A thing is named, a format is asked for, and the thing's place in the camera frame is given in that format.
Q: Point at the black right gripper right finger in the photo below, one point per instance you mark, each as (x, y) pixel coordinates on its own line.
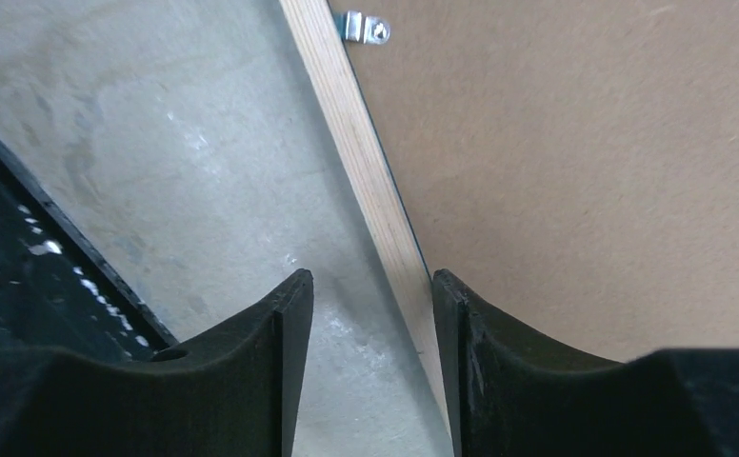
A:
(512, 390)

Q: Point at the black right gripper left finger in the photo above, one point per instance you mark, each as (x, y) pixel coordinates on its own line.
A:
(232, 390)

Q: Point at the brown cardboard backing board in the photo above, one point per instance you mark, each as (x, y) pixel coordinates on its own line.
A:
(576, 163)

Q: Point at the blue wooden picture frame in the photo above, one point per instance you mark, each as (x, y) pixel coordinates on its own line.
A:
(323, 50)

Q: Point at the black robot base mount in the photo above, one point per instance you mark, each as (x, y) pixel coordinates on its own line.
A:
(56, 289)

